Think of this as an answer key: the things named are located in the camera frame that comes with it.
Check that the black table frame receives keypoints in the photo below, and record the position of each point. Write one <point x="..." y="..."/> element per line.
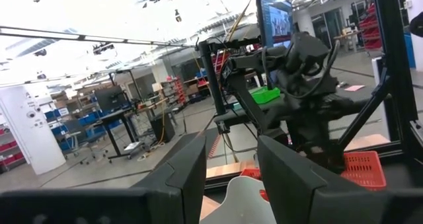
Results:
<point x="393" y="52"/>

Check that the large display screen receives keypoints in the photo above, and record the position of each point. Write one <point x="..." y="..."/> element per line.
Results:
<point x="279" y="19"/>

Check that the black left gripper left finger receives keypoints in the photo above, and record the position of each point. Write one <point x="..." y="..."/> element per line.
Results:
<point x="178" y="184"/>

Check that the green plastic bin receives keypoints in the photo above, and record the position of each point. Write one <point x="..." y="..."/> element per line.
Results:
<point x="264" y="95"/>

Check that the orange mesh plastic basket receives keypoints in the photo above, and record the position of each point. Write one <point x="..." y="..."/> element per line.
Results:
<point x="251" y="173"/>
<point x="363" y="171"/>

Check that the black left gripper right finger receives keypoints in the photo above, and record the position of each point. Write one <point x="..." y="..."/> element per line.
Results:
<point x="297" y="191"/>

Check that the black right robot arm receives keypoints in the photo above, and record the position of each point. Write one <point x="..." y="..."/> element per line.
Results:
<point x="307" y="85"/>

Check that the white round pillar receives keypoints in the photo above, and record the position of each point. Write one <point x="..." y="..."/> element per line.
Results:
<point x="29" y="138"/>

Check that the pink paper sheet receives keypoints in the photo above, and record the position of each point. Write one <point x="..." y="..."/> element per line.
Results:
<point x="354" y="88"/>

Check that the white plastic basket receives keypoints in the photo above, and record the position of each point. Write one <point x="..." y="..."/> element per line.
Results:
<point x="238" y="204"/>

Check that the red bin rack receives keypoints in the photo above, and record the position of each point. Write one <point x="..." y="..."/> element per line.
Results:
<point x="371" y="29"/>

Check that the black background station frame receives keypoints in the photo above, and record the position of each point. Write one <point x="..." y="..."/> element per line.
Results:
<point x="211" y="78"/>

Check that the black computer tower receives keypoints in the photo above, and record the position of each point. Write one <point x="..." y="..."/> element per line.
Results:
<point x="162" y="128"/>

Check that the black standing desk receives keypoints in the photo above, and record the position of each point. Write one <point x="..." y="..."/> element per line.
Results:
<point x="110" y="100"/>

